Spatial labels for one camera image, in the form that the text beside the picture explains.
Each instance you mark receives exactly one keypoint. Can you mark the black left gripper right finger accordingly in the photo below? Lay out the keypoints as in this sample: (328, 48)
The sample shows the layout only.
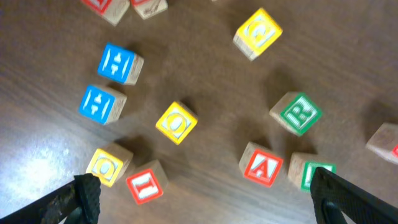
(335, 198)

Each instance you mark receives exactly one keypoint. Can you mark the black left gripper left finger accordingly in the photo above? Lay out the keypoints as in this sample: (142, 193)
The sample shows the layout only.
(76, 202)

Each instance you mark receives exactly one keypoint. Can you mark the green r block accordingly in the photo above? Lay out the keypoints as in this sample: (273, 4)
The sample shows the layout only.
(302, 168)
(296, 112)

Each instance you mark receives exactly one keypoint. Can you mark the yellow O block lower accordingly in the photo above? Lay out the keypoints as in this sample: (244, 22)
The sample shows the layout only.
(109, 163)

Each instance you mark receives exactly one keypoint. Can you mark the yellow o block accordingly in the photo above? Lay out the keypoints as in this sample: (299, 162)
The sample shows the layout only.
(177, 122)
(109, 163)

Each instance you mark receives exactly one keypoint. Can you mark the red I block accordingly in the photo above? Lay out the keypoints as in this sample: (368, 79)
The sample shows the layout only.
(148, 182)

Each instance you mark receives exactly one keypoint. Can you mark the red Q block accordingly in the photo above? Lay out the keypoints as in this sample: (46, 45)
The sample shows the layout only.
(384, 142)

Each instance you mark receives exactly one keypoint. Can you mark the red A block lower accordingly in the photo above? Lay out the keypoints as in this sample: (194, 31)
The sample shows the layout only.
(260, 165)

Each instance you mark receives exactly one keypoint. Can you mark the blue H block lower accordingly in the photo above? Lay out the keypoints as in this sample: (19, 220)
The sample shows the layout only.
(102, 104)

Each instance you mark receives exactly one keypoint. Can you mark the blue h block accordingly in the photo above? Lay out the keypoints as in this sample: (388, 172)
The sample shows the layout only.
(102, 104)
(120, 65)

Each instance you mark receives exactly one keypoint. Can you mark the yellow O block upper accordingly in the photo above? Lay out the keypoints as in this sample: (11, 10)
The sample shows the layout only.
(177, 122)

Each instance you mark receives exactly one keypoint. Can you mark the blue H block upper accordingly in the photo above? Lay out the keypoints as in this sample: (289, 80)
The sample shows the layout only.
(120, 65)

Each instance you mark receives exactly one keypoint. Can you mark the yellow G block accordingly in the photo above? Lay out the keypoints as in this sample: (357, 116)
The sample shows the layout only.
(255, 35)

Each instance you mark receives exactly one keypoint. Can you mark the red M block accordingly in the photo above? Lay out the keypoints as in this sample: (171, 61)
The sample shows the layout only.
(110, 10)

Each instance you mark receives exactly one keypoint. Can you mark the red 6 block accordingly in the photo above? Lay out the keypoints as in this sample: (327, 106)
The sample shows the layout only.
(149, 8)

